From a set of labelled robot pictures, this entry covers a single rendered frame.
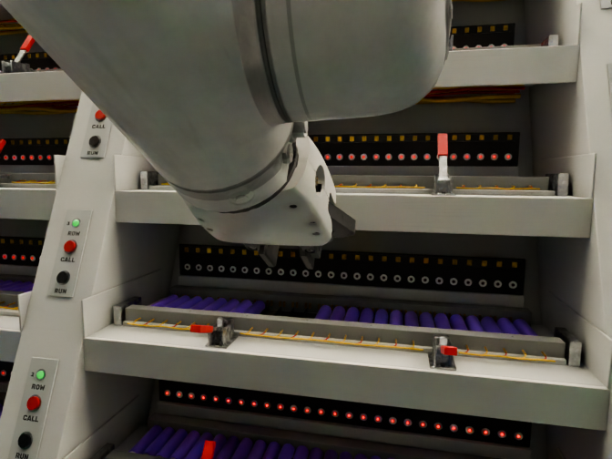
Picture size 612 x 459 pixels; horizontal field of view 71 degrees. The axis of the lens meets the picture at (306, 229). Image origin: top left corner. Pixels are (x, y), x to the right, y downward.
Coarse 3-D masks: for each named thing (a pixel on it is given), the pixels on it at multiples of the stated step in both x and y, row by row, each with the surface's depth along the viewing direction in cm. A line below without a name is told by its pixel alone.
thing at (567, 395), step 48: (144, 288) 68; (240, 288) 71; (288, 288) 69; (336, 288) 67; (384, 288) 66; (96, 336) 56; (144, 336) 56; (192, 336) 56; (240, 336) 56; (576, 336) 50; (240, 384) 51; (288, 384) 50; (336, 384) 49; (384, 384) 48; (432, 384) 47; (480, 384) 45; (528, 384) 44; (576, 384) 44
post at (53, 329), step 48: (96, 192) 61; (48, 240) 60; (96, 240) 59; (144, 240) 68; (96, 288) 57; (48, 336) 56; (96, 384) 58; (144, 384) 70; (0, 432) 54; (48, 432) 53
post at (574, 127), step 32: (544, 0) 67; (576, 0) 55; (544, 32) 67; (608, 32) 53; (544, 96) 66; (576, 96) 53; (608, 96) 51; (544, 128) 65; (576, 128) 53; (608, 128) 50; (608, 160) 49; (608, 192) 48; (608, 224) 47; (544, 256) 63; (576, 256) 52; (608, 256) 46; (544, 288) 63; (576, 288) 52; (608, 288) 45; (544, 320) 62; (608, 320) 44; (608, 416) 43; (576, 448) 50; (608, 448) 43
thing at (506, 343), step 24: (144, 312) 59; (168, 312) 59; (192, 312) 58; (216, 312) 58; (264, 336) 54; (312, 336) 54; (336, 336) 54; (360, 336) 53; (384, 336) 53; (408, 336) 52; (432, 336) 52; (456, 336) 51; (480, 336) 50; (504, 336) 50; (528, 336) 50; (528, 360) 48; (552, 360) 47
